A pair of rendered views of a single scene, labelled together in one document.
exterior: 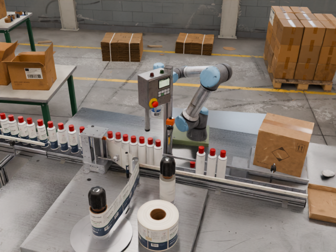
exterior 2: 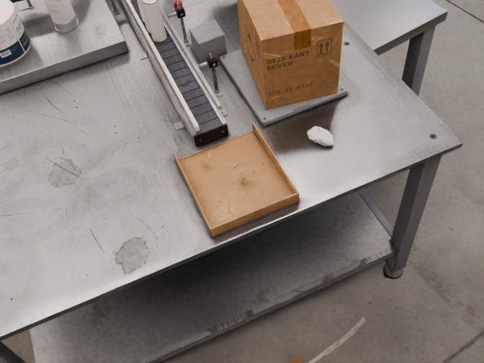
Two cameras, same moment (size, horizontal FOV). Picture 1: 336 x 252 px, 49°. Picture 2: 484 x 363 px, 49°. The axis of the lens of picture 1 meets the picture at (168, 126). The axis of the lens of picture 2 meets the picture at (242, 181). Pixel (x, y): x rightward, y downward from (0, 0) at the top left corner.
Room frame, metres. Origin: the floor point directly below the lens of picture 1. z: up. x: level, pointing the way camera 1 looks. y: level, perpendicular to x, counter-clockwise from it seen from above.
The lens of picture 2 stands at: (1.04, -1.77, 2.04)
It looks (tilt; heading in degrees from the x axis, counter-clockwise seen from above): 52 degrees down; 57
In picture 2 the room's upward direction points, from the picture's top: 7 degrees counter-clockwise
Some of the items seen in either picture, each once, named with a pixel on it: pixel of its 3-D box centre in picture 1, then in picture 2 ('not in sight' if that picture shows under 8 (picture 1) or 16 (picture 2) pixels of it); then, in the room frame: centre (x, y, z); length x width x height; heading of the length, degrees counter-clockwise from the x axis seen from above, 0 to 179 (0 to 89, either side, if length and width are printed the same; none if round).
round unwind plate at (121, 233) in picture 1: (101, 234); not in sight; (1.28, 0.32, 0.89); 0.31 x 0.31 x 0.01
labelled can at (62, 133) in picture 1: (62, 137); not in sight; (2.00, 0.69, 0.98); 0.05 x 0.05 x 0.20
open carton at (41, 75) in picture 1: (32, 65); not in sight; (3.23, 1.28, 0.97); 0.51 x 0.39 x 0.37; 179
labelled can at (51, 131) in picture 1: (52, 135); not in sight; (2.02, 0.76, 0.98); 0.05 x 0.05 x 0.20
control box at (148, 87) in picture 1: (154, 88); not in sight; (1.92, 0.08, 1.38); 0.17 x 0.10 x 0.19; 130
